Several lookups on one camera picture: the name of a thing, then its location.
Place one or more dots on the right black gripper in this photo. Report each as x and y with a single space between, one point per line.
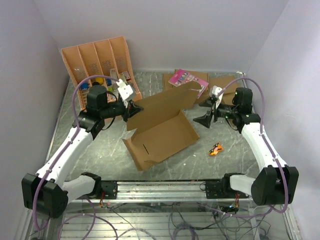
205 120

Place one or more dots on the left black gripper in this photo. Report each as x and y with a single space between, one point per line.
131 110

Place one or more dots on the large cardboard box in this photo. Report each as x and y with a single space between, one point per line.
162 129

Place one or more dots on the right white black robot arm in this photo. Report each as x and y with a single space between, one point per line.
276 182

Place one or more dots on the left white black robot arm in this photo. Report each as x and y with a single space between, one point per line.
47 192

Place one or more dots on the folded cardboard box under book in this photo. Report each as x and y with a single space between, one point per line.
166 77

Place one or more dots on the small folded cardboard box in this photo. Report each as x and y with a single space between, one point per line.
228 99

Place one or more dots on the folded cardboard box middle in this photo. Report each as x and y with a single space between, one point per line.
222 82

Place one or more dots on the orange toy car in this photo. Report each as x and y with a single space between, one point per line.
216 149

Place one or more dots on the pink paperback book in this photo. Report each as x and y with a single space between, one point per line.
181 77

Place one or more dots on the peach plastic file organizer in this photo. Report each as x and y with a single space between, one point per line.
109 57

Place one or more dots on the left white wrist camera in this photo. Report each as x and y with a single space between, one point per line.
126 91

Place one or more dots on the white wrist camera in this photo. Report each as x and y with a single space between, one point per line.
216 96
126 91

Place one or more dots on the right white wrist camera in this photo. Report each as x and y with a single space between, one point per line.
216 96

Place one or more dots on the aluminium mounting rail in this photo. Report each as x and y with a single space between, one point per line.
165 191

